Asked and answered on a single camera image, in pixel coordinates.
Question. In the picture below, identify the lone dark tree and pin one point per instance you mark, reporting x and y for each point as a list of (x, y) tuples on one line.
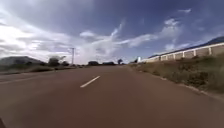
[(119, 61)]

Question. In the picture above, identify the dry grass verge with bushes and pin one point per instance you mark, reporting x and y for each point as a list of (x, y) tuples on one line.
[(186, 71)]

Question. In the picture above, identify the dark hill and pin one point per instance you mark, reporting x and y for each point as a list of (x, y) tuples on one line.
[(20, 60)]

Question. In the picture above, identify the pole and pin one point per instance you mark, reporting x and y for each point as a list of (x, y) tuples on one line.
[(72, 57)]

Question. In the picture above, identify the row of dark trees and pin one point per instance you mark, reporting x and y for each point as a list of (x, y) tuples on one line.
[(94, 63)]

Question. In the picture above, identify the tan wall with white posts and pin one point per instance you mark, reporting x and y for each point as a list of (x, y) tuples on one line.
[(200, 52)]

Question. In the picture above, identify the clump of dark trees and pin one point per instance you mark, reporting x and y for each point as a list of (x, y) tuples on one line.
[(53, 62)]

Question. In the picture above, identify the white post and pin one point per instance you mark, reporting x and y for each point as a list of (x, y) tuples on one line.
[(139, 59)]

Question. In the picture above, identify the reddish-brown asphalt road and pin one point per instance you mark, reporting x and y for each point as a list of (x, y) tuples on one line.
[(110, 100)]

